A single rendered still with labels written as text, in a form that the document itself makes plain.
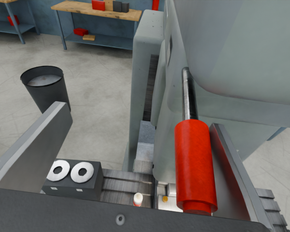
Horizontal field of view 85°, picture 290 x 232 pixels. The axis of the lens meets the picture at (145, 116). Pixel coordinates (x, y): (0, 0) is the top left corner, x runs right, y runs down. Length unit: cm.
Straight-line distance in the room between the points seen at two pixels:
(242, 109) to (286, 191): 246
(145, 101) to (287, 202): 214
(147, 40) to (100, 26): 422
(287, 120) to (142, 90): 64
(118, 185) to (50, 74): 202
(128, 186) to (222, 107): 75
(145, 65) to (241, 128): 52
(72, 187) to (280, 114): 68
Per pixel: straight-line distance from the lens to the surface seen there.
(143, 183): 93
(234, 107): 23
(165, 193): 84
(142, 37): 70
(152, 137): 99
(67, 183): 75
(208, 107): 22
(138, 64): 74
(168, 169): 43
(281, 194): 260
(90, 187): 72
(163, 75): 45
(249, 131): 34
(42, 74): 264
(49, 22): 547
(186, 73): 17
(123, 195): 89
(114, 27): 479
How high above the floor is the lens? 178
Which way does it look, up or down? 45 degrees down
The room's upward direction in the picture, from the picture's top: 8 degrees clockwise
